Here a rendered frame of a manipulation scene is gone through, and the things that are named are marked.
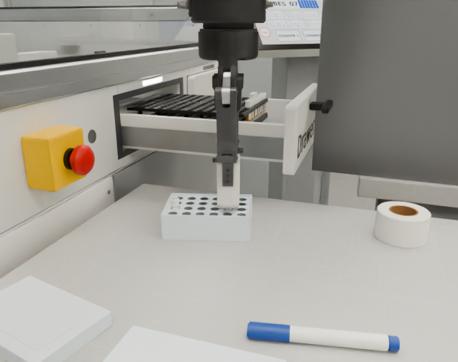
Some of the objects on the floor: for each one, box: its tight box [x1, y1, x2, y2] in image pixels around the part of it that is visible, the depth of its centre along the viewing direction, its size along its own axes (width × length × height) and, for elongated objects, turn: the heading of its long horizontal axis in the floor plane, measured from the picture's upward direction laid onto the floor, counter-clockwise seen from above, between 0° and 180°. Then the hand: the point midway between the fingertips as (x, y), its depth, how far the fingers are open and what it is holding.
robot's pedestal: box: [357, 175, 458, 222], centre depth 108 cm, size 30×30×76 cm
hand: (229, 181), depth 62 cm, fingers closed
